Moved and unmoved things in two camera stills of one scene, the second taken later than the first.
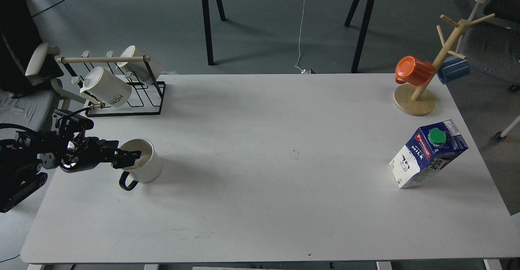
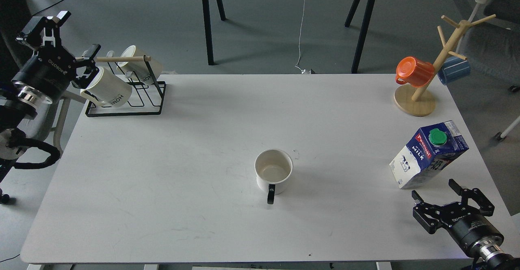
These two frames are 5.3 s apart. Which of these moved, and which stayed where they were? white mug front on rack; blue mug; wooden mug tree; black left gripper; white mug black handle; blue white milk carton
Moved: white mug black handle; black left gripper
Stayed: wooden mug tree; blue mug; white mug front on rack; blue white milk carton
